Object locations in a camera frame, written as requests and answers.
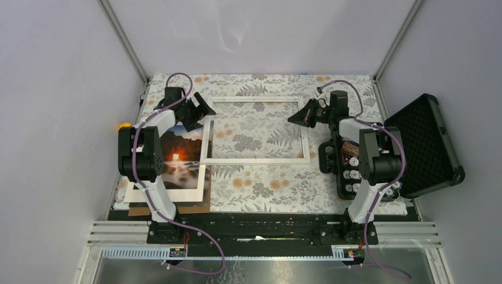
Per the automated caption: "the sunset photo with white mat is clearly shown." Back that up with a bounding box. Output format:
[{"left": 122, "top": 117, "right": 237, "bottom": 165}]
[{"left": 124, "top": 121, "right": 214, "bottom": 204}]

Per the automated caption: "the floral patterned table mat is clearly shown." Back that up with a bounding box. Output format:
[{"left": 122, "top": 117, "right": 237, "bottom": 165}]
[{"left": 112, "top": 73, "right": 408, "bottom": 215}]

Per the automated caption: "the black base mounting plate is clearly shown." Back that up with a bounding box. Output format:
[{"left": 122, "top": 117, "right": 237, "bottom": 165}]
[{"left": 147, "top": 213, "right": 378, "bottom": 257}]

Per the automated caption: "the white picture frame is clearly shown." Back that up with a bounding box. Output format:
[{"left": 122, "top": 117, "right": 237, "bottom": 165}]
[{"left": 199, "top": 96, "right": 311, "bottom": 166}]

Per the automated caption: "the aluminium rail frame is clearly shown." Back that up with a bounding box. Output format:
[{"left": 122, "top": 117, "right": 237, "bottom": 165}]
[{"left": 88, "top": 221, "right": 444, "bottom": 261}]

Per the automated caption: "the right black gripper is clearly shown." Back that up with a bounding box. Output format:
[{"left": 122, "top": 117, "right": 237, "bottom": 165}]
[{"left": 288, "top": 98, "right": 334, "bottom": 129}]

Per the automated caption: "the brown backing board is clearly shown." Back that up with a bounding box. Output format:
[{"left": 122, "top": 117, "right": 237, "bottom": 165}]
[{"left": 124, "top": 166, "right": 211, "bottom": 217}]

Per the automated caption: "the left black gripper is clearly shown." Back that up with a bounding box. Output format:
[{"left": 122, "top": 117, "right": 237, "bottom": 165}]
[{"left": 178, "top": 92, "right": 215, "bottom": 131}]

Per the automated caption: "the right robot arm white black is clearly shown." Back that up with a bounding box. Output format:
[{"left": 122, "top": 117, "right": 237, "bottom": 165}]
[{"left": 287, "top": 91, "right": 406, "bottom": 244}]

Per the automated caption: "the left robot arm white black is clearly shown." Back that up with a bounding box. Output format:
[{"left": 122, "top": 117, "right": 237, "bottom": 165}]
[{"left": 118, "top": 87, "right": 215, "bottom": 243}]

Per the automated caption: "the yellow blue toy car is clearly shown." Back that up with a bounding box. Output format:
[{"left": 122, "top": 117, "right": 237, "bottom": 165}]
[{"left": 117, "top": 122, "right": 133, "bottom": 131}]

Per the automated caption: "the brown playing card box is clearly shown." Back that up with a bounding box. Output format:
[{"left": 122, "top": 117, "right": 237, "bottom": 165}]
[{"left": 341, "top": 141, "right": 359, "bottom": 158}]

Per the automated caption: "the black foam lined case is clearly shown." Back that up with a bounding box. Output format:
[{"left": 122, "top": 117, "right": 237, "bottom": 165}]
[{"left": 318, "top": 93, "right": 466, "bottom": 201}]

